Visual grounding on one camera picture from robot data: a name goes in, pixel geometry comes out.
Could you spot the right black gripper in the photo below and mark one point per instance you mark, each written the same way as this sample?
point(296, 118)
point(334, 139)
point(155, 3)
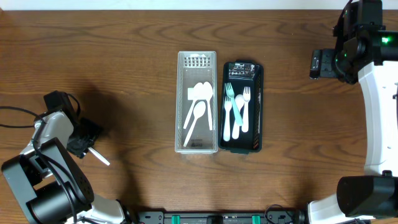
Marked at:
point(325, 64)

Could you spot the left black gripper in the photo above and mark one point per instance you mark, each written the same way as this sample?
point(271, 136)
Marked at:
point(82, 140)

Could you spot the white plastic fork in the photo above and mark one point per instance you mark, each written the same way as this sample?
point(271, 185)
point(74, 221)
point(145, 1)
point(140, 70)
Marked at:
point(230, 93)
point(247, 98)
point(227, 130)

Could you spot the dark green plastic basket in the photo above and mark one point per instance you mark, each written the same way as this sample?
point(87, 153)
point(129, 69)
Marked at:
point(243, 73)

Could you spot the clear plastic perforated basket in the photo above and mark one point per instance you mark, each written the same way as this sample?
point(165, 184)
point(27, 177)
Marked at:
point(194, 67)

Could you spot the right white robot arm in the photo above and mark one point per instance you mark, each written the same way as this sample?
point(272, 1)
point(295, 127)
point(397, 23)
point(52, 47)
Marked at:
point(366, 55)

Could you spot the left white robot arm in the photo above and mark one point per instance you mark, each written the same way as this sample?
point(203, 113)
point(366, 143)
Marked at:
point(48, 184)

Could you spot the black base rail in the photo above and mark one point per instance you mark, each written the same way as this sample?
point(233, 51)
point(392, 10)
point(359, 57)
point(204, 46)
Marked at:
point(275, 214)

